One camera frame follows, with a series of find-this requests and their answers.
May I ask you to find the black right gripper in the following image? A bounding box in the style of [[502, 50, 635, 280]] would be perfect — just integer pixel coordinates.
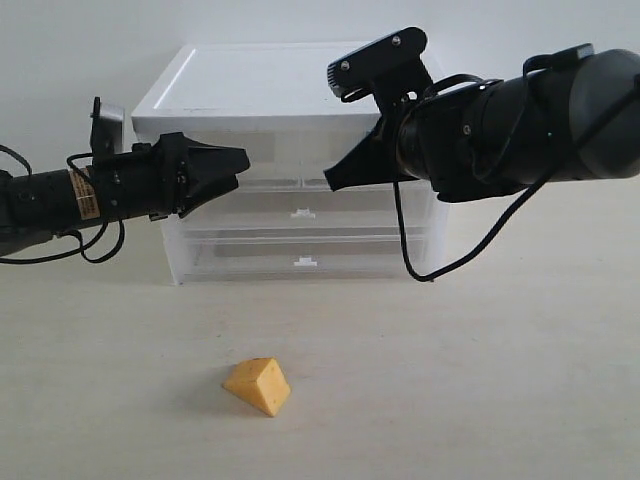
[[324, 94, 480, 193]]

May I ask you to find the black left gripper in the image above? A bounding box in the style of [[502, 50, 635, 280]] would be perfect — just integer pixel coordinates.
[[92, 133, 250, 220]]

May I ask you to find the yellow cheese wedge toy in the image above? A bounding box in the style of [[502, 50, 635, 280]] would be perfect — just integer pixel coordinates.
[[222, 357, 292, 417]]

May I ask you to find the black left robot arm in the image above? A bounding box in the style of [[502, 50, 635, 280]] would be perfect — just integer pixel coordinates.
[[1, 132, 250, 261]]

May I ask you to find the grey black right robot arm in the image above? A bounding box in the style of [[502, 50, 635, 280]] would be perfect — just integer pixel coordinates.
[[325, 46, 639, 203]]

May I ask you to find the middle wide clear drawer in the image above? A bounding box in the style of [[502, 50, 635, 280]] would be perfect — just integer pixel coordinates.
[[164, 184, 434, 231]]

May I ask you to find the wide clear drawer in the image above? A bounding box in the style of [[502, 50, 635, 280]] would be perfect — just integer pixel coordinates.
[[164, 184, 434, 231], [182, 229, 431, 281]]

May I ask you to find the bottom wide clear drawer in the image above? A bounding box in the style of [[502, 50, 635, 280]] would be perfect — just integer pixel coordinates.
[[182, 229, 431, 281]]

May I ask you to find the white plastic drawer cabinet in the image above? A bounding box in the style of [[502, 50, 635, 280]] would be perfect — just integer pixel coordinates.
[[131, 42, 448, 284]]

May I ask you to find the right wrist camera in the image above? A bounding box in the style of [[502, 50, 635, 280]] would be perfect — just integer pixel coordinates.
[[327, 26, 433, 115]]

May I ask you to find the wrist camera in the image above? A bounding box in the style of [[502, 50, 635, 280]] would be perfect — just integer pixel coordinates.
[[90, 96, 125, 156], [327, 26, 433, 115]]

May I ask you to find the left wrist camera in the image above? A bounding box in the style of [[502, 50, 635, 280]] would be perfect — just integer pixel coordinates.
[[90, 96, 125, 156]]

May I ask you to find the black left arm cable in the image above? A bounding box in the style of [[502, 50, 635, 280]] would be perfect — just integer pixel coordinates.
[[0, 144, 126, 265]]

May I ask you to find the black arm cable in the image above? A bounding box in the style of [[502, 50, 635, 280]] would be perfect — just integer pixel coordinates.
[[0, 144, 126, 265], [392, 47, 640, 282]]

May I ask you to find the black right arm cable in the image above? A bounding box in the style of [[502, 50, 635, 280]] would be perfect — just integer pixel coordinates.
[[392, 47, 640, 282]]

